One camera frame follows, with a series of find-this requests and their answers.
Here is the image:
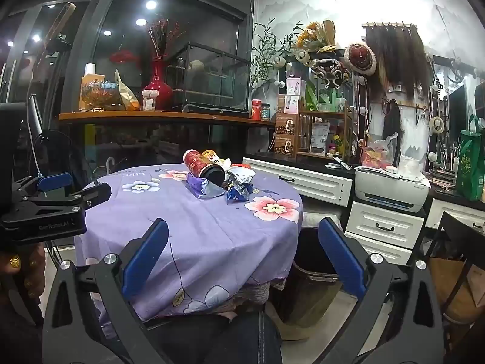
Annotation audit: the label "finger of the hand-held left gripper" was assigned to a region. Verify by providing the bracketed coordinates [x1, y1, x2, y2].
[13, 172, 73, 201]
[21, 182, 112, 214]

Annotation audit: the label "wooden desktop rack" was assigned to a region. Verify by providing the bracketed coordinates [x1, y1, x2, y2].
[296, 102, 353, 160]

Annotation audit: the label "yellow paper bag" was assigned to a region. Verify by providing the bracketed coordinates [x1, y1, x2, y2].
[115, 69, 140, 112]

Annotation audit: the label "white vanity dresser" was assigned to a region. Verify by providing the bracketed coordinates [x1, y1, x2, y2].
[242, 153, 485, 267]

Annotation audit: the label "red cylindrical can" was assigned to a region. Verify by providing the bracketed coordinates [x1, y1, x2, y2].
[183, 149, 227, 190]

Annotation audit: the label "black wig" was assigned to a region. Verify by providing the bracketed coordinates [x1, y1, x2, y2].
[382, 100, 403, 141]

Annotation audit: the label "wooden shelf board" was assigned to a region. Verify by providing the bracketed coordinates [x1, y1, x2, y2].
[59, 110, 276, 128]

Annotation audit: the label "glass terrarium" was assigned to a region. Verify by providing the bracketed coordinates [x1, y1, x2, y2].
[172, 42, 251, 116]

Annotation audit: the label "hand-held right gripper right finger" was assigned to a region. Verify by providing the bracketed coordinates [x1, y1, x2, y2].
[317, 216, 446, 364]

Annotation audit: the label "person's left hand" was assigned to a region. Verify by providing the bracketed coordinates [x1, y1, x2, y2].
[0, 243, 47, 301]

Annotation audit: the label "ornate glass bowl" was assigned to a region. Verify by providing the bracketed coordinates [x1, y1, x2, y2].
[81, 81, 122, 112]

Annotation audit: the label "person's dark jeans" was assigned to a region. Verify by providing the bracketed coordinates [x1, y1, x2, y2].
[144, 311, 283, 364]

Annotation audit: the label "row of hair extensions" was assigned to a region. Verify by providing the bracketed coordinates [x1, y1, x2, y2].
[366, 23, 423, 99]

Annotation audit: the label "green tote bag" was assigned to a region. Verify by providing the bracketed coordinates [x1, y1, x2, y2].
[455, 115, 485, 202]

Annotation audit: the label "red vase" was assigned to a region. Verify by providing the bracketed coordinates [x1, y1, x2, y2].
[143, 61, 174, 112]

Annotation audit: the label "white printer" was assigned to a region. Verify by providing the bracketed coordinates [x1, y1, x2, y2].
[354, 167, 431, 213]

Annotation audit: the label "plastic drink cup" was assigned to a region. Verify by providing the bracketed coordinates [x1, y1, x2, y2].
[142, 90, 159, 112]

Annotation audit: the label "purple foil wrapper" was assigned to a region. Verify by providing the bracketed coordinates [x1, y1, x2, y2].
[186, 172, 225, 200]

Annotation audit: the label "dark brown trash bin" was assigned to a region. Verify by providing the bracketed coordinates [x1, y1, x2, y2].
[271, 225, 343, 329]

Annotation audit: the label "phone on mount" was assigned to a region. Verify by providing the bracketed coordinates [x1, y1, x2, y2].
[42, 2, 77, 57]

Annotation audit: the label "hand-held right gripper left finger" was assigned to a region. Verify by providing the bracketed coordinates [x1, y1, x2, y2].
[42, 218, 170, 364]

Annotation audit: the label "purple floral tablecloth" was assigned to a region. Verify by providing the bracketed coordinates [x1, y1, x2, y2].
[74, 163, 304, 321]

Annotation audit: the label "blue snack wrapper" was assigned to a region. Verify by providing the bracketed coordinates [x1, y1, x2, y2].
[225, 180, 254, 204]

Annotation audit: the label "green bamboo plant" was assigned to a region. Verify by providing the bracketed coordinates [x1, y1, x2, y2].
[250, 18, 304, 92]

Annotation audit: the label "red embroidered hat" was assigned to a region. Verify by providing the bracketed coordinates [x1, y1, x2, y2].
[344, 43, 377, 75]

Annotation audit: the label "ornate headdress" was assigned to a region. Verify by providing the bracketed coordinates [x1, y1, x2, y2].
[311, 59, 351, 84]

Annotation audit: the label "black folding chair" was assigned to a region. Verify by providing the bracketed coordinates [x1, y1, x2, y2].
[428, 212, 485, 335]

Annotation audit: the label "orange box with picture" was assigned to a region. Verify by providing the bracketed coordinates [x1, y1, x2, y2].
[278, 95, 300, 115]

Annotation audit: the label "white plastic pack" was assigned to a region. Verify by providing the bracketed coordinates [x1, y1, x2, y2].
[398, 155, 425, 181]

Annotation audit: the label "silver wrapper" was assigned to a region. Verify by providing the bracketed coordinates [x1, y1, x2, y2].
[226, 167, 257, 189]

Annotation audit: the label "dried red branches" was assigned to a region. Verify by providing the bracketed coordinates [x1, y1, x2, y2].
[146, 19, 181, 63]

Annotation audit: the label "yellow flower bouquet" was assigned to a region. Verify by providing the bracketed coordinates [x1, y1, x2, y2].
[296, 20, 338, 54]

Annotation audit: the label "plastic bag with red packet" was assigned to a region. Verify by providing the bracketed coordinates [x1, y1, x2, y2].
[360, 133, 399, 170]

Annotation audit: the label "brown coffee box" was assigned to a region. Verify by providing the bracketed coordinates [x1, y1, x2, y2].
[273, 134, 298, 159]
[275, 112, 300, 136]

